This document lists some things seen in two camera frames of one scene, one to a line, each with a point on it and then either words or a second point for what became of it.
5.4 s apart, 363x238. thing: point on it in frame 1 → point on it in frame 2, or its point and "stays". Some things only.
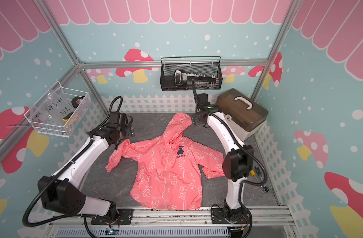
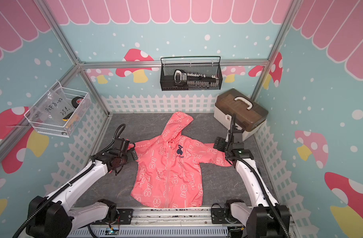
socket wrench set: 202,81 stays
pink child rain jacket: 167,168 stays
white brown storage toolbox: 245,115 stays
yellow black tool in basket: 65,118 stays
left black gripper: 131,129 → 129,155
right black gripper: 195,118 → 220,142
